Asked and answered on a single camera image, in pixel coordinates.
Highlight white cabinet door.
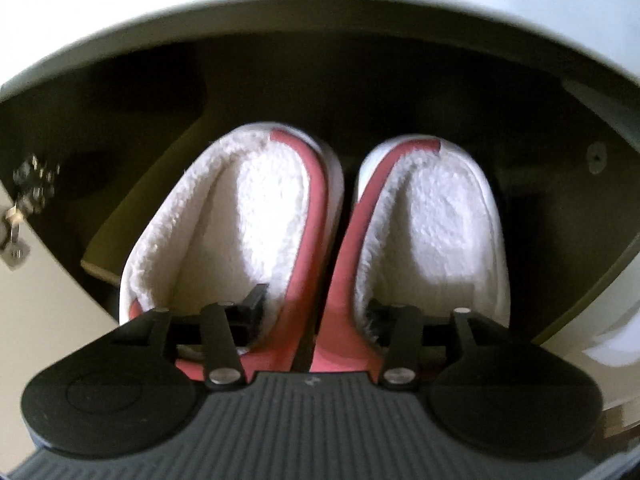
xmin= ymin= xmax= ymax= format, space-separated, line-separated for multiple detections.
xmin=0 ymin=179 xmax=122 ymax=476

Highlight red grey slipper front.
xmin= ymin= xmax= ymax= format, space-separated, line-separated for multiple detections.
xmin=310 ymin=134 xmax=510 ymax=377

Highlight metal upper door hinge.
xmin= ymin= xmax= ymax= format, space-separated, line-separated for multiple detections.
xmin=1 ymin=154 xmax=61 ymax=270

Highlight red grey slipper back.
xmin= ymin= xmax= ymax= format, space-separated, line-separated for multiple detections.
xmin=119 ymin=122 xmax=344 ymax=376

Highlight red grey slipper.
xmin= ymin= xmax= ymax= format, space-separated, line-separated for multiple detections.
xmin=310 ymin=134 xmax=510 ymax=377
xmin=119 ymin=122 xmax=344 ymax=376

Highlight dark shoe cabinet shelves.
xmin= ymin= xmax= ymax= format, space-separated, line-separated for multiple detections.
xmin=1 ymin=0 xmax=639 ymax=340

